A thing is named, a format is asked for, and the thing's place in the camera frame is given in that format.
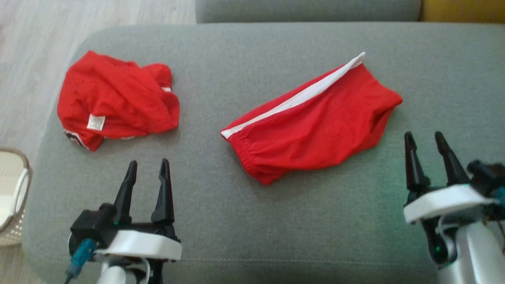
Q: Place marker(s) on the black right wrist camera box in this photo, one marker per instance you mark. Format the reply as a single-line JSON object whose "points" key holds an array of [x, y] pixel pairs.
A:
{"points": [[485, 175]]}

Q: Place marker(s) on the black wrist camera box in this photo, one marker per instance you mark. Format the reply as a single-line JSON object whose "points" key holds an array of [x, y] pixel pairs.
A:
{"points": [[92, 227], [485, 175]]}

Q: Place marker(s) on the grey sofa seat cushion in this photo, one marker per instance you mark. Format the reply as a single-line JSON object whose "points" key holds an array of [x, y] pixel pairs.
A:
{"points": [[307, 10]]}

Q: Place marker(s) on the yellow sofa back cushion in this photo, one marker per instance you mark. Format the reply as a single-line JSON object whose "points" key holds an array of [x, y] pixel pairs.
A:
{"points": [[465, 10]]}

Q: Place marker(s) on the large grey sofa chaise cushion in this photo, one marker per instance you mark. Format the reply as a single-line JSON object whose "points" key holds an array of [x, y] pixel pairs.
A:
{"points": [[276, 228]]}

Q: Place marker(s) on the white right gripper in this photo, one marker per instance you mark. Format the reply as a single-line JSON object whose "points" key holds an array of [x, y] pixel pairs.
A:
{"points": [[442, 203]]}

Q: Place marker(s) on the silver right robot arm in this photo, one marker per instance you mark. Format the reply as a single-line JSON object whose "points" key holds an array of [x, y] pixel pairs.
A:
{"points": [[473, 252]]}

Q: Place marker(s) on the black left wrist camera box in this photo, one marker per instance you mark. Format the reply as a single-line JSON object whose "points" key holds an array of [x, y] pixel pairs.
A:
{"points": [[92, 227]]}

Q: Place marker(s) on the red Bulls 23 jersey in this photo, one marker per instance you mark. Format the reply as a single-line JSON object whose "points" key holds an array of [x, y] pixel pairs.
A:
{"points": [[114, 98]]}

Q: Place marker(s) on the red shorts with white stripe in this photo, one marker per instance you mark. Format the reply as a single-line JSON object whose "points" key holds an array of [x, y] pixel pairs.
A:
{"points": [[311, 130]]}

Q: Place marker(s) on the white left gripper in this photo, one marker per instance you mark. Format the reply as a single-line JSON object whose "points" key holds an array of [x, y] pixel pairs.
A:
{"points": [[146, 243]]}

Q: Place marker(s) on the cream woven laundry basket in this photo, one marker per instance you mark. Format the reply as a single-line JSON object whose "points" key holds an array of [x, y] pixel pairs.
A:
{"points": [[12, 205]]}

